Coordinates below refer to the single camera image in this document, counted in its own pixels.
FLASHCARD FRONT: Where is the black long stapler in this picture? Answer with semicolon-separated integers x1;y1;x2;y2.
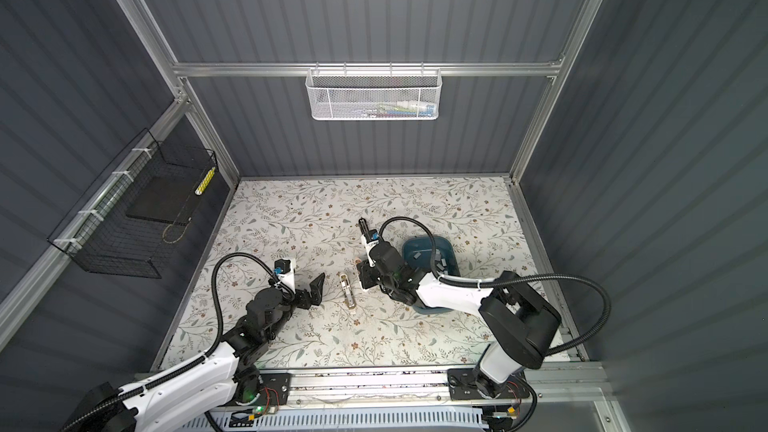
358;218;373;245

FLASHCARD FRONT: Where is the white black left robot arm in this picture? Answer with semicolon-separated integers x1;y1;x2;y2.
62;271;326;431

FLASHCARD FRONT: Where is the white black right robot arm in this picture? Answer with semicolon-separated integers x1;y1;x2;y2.
358;239;561;396

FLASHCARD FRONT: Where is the teal plastic tray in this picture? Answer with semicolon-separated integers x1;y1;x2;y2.
402;236;460;277

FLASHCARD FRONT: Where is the yellow marker pen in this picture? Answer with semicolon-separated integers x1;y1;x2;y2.
194;166;217;196

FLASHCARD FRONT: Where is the black foam pad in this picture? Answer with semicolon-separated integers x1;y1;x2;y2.
125;177;202;226

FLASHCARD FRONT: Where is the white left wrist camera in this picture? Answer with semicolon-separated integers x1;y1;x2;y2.
274;258;296;293

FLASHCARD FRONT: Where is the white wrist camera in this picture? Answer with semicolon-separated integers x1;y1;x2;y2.
274;258;296;293
361;229;380;267

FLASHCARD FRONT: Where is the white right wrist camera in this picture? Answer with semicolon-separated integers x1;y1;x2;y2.
361;229;380;267

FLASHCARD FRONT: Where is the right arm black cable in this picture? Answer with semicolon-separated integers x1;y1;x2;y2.
377;215;612;356

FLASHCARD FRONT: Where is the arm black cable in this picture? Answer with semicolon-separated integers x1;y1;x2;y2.
56;251;295;432
377;215;612;356

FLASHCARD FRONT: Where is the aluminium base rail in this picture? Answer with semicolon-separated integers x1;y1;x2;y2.
122;365;523;412

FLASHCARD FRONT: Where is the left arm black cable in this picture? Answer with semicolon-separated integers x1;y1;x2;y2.
56;251;295;432

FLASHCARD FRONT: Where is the black wire basket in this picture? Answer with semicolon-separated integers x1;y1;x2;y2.
48;133;218;279

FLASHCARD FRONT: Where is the white wire mesh basket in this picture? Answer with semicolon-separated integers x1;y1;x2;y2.
305;70;443;121

